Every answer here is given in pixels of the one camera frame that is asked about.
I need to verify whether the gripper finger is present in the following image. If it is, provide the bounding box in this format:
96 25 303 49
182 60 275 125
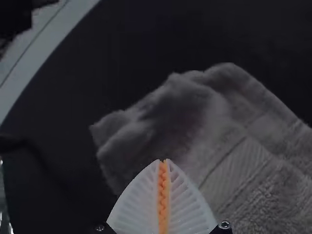
94 159 162 234
165 157 233 234

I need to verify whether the pale towel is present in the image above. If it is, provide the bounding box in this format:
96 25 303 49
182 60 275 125
89 62 312 234

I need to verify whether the black mat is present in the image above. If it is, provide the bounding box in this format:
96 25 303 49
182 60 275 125
0 0 312 234

